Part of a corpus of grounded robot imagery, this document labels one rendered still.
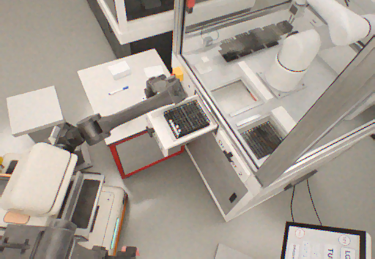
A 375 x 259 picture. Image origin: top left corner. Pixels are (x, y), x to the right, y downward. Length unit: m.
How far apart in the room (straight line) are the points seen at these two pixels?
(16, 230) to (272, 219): 2.02
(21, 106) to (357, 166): 2.75
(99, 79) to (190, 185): 1.14
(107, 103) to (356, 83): 1.41
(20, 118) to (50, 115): 0.16
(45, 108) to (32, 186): 0.98
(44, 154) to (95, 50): 2.36
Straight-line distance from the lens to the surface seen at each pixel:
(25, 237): 0.65
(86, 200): 1.25
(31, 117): 1.87
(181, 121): 1.53
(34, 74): 3.17
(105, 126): 1.09
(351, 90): 0.80
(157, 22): 2.06
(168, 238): 2.23
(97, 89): 1.87
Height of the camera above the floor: 2.21
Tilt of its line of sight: 58 degrees down
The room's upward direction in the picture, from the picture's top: 8 degrees clockwise
